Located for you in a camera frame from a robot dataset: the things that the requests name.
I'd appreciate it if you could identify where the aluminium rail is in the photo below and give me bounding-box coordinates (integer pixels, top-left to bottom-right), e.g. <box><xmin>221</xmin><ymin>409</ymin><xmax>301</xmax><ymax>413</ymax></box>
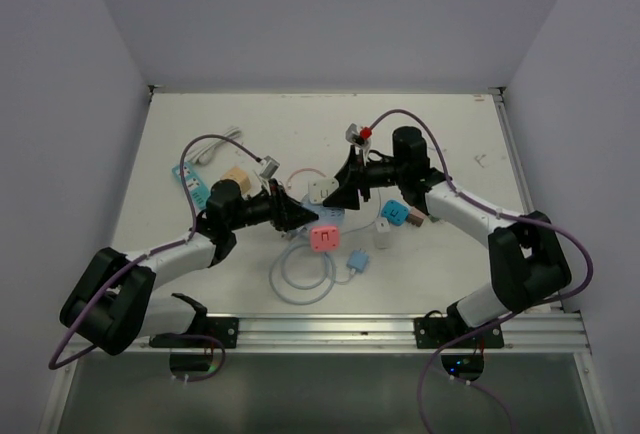
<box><xmin>62</xmin><ymin>312</ymin><xmax>591</xmax><ymax>355</ymax></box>
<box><xmin>489</xmin><ymin>86</ymin><xmax>534</xmax><ymax>212</ymax></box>

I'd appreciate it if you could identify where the light blue usb charger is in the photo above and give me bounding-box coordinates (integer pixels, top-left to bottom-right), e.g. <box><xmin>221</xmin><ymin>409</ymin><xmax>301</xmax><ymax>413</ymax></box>
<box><xmin>346</xmin><ymin>249</ymin><xmax>369</xmax><ymax>276</ymax></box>

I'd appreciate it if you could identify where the right side aluminium rail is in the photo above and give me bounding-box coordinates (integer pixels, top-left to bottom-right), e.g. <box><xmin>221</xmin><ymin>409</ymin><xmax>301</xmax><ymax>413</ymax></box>
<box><xmin>489</xmin><ymin>86</ymin><xmax>534</xmax><ymax>212</ymax></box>

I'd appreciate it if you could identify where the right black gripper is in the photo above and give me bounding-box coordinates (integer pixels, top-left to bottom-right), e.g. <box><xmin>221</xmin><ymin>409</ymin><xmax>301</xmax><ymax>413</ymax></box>
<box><xmin>324</xmin><ymin>145</ymin><xmax>407</xmax><ymax>211</ymax></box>

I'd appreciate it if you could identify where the light blue cord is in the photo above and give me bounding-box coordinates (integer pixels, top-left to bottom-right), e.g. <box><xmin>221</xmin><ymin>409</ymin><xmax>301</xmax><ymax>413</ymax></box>
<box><xmin>268</xmin><ymin>241</ymin><xmax>337</xmax><ymax>308</ymax></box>

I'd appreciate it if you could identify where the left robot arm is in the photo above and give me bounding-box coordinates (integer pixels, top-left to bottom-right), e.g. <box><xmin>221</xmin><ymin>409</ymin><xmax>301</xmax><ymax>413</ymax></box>
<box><xmin>60</xmin><ymin>180</ymin><xmax>319</xmax><ymax>355</ymax></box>

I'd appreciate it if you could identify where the blue square adapter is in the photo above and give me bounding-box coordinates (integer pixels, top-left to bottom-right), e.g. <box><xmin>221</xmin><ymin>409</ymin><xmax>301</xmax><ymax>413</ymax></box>
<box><xmin>380</xmin><ymin>199</ymin><xmax>410</xmax><ymax>226</ymax></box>

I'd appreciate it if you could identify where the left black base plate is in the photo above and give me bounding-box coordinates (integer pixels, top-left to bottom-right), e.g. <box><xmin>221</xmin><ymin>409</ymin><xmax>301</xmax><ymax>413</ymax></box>
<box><xmin>149</xmin><ymin>316</ymin><xmax>240</xmax><ymax>349</ymax></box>

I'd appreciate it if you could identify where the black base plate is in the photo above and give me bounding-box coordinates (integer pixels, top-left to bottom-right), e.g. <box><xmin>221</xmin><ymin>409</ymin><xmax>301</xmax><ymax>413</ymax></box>
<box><xmin>149</xmin><ymin>316</ymin><xmax>240</xmax><ymax>349</ymax></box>
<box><xmin>413</xmin><ymin>310</ymin><xmax>505</xmax><ymax>349</ymax></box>

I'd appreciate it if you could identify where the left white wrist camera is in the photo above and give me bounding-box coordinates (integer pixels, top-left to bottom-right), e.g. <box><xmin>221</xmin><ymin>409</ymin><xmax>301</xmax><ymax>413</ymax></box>
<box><xmin>257</xmin><ymin>156</ymin><xmax>280</xmax><ymax>183</ymax></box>

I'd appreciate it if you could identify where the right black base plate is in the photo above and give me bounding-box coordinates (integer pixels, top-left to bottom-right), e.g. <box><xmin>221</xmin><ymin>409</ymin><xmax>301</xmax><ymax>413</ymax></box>
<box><xmin>413</xmin><ymin>310</ymin><xmax>505</xmax><ymax>349</ymax></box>

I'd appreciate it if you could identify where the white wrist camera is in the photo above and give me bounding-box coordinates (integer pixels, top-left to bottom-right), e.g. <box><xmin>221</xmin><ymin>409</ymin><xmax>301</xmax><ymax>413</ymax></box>
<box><xmin>257</xmin><ymin>156</ymin><xmax>280</xmax><ymax>183</ymax></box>
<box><xmin>345</xmin><ymin>123</ymin><xmax>372</xmax><ymax>152</ymax></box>

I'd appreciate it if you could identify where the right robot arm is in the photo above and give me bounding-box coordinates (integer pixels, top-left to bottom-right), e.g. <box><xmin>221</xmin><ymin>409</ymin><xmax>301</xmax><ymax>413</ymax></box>
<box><xmin>322</xmin><ymin>125</ymin><xmax>571</xmax><ymax>347</ymax></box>

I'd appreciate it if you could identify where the aluminium front rail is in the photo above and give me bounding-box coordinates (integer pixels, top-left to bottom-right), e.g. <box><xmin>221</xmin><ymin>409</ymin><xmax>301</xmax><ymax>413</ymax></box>
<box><xmin>62</xmin><ymin>312</ymin><xmax>591</xmax><ymax>355</ymax></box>

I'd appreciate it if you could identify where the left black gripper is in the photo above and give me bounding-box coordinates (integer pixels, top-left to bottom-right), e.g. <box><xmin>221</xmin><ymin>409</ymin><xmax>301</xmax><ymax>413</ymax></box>
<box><xmin>227</xmin><ymin>178</ymin><xmax>318</xmax><ymax>232</ymax></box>

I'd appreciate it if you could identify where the pink cube plug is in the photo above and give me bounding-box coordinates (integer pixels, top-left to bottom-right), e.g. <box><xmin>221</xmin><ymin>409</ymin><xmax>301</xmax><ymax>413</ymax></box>
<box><xmin>309</xmin><ymin>225</ymin><xmax>341</xmax><ymax>253</ymax></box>

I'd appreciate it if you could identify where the light blue round socket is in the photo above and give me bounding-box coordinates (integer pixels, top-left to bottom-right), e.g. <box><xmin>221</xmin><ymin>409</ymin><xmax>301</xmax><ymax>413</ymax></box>
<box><xmin>316</xmin><ymin>206</ymin><xmax>345</xmax><ymax>226</ymax></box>

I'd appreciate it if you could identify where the tan wooden socket cube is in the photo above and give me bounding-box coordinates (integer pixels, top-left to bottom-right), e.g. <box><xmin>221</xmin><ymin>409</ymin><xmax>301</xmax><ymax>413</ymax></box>
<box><xmin>221</xmin><ymin>166</ymin><xmax>252</xmax><ymax>195</ymax></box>

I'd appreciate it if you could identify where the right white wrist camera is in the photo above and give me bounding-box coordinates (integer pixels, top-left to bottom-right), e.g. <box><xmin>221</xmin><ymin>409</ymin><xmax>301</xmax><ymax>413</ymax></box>
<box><xmin>345</xmin><ymin>123</ymin><xmax>372</xmax><ymax>152</ymax></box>

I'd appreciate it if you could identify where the teal power strip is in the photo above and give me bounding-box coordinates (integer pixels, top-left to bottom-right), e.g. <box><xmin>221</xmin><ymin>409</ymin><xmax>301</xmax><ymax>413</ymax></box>
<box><xmin>183</xmin><ymin>161</ymin><xmax>210</xmax><ymax>213</ymax></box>

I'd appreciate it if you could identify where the white charger plug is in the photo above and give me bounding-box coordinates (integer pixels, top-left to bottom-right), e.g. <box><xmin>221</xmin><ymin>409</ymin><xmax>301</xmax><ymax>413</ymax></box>
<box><xmin>373</xmin><ymin>217</ymin><xmax>392</xmax><ymax>250</ymax></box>

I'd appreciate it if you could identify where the white power strip cord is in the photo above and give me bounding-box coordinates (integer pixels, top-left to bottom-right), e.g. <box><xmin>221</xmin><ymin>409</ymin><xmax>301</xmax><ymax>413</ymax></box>
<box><xmin>192</xmin><ymin>126</ymin><xmax>244</xmax><ymax>165</ymax></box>

